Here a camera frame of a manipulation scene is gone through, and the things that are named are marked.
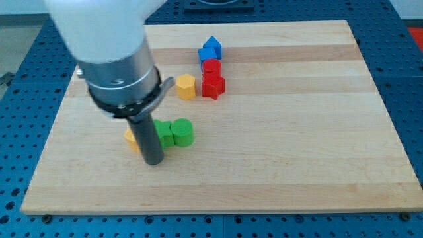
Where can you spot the blue cube block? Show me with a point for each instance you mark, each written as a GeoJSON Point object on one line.
{"type": "Point", "coordinates": [205, 54]}

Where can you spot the blue pentagon block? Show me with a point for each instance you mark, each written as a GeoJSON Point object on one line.
{"type": "Point", "coordinates": [212, 42]}

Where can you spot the green star block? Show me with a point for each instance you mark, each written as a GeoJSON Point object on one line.
{"type": "Point", "coordinates": [164, 133]}

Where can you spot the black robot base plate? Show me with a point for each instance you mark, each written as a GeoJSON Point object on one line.
{"type": "Point", "coordinates": [191, 6]}

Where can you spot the red star block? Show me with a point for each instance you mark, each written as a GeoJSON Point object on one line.
{"type": "Point", "coordinates": [213, 85]}

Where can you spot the yellow heart block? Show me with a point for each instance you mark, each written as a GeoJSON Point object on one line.
{"type": "Point", "coordinates": [131, 141]}

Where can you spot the red cylinder block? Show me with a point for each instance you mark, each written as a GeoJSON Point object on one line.
{"type": "Point", "coordinates": [211, 66]}

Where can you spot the green cylinder block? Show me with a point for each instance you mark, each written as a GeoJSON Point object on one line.
{"type": "Point", "coordinates": [183, 133]}

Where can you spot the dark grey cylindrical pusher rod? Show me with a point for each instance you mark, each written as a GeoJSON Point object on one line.
{"type": "Point", "coordinates": [147, 140]}

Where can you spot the light wooden board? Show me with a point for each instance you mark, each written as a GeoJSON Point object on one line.
{"type": "Point", "coordinates": [300, 128]}

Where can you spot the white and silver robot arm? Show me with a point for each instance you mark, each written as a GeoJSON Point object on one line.
{"type": "Point", "coordinates": [108, 40]}

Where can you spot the yellow hexagon block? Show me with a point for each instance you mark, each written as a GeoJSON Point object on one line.
{"type": "Point", "coordinates": [186, 87]}

